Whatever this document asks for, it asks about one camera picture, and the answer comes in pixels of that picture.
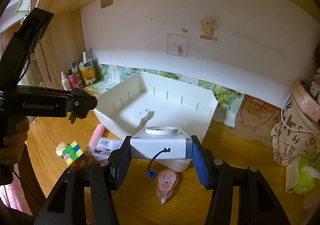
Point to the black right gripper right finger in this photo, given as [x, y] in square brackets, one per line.
[203, 163]

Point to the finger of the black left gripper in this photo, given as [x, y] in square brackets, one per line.
[81, 102]

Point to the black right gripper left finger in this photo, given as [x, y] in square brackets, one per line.
[120, 161]

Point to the clear box with barcode label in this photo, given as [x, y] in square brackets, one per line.
[100, 148]

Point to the white toy camera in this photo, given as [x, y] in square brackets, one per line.
[168, 145]

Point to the pink foam roll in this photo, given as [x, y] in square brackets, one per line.
[98, 132]

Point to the multicolour puzzle cube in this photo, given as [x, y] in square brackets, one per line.
[75, 157]

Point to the gold round compact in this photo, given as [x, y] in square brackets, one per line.
[60, 148]

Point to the white handheld device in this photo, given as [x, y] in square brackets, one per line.
[139, 119]

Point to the person's left hand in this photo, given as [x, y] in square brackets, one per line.
[14, 144]

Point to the white spray bottle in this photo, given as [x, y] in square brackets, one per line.
[65, 82]

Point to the yellow juice carton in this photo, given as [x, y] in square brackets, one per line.
[87, 70]

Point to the white plastic storage bin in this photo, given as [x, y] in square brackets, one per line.
[116, 107]

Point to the lettered canvas bag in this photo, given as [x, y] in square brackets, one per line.
[294, 135]

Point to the green tissue pack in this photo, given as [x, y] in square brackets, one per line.
[301, 176]

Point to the pink round tin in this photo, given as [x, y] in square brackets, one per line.
[305, 102]

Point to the brown haired doll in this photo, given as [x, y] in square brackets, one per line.
[315, 85]

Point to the pink square wall sticker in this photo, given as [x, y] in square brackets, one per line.
[177, 45]

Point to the yellow duck wall sticker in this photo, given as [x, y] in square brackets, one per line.
[208, 27]

